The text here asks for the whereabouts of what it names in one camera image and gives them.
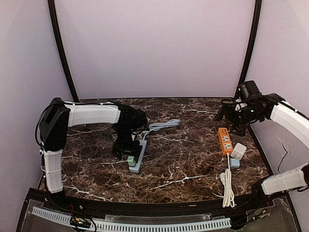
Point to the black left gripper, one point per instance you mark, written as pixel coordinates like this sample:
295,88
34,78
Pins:
126,149

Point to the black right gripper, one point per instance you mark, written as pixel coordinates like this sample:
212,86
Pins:
228,110

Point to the green plug adapter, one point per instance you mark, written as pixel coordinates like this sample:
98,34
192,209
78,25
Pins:
131,161

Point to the orange power strip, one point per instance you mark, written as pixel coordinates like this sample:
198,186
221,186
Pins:
225,141

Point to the blue power strip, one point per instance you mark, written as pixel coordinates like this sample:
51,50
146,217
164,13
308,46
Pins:
136,168

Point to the white cube socket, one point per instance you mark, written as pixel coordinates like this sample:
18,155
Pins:
238,151

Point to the light blue plug adapter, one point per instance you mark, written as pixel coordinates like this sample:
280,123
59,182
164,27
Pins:
234,163

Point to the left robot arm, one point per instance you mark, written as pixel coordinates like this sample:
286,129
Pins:
60,117

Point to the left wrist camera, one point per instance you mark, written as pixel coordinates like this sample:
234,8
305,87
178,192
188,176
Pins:
139,119

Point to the black front table rail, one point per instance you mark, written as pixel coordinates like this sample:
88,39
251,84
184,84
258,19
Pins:
99,209

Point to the grey slotted cable duct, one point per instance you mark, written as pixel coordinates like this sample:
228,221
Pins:
132,224

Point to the right black frame post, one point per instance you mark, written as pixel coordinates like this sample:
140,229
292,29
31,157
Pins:
251,41

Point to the black frame post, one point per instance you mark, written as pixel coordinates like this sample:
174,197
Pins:
251,41
61,50

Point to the left black frame post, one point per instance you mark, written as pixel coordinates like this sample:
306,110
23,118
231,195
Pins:
61,50

